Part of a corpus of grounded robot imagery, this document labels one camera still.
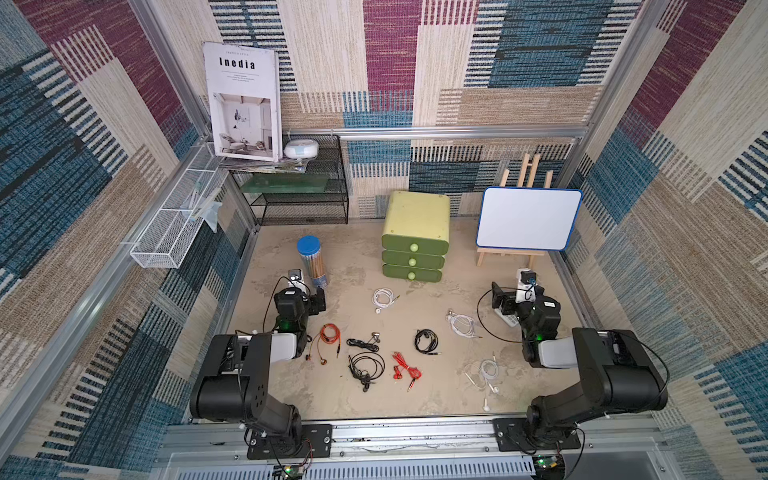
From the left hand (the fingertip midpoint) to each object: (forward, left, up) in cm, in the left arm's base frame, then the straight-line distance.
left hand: (302, 288), depth 94 cm
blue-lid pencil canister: (+4, -4, +14) cm, 15 cm away
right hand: (0, -64, +4) cm, 64 cm away
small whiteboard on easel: (+14, -69, +13) cm, 72 cm away
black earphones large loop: (-22, -20, -7) cm, 31 cm away
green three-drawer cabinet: (+7, -35, +16) cm, 39 cm away
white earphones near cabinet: (0, -25, -6) cm, 26 cm away
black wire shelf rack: (+38, 0, +4) cm, 38 cm away
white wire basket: (+14, +39, +13) cm, 44 cm away
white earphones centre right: (-10, -49, -7) cm, 51 cm away
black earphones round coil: (-15, -38, -6) cm, 41 cm away
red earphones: (-12, -9, -7) cm, 17 cm away
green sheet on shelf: (+25, +5, +21) cm, 33 cm away
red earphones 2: (-24, -33, -6) cm, 41 cm away
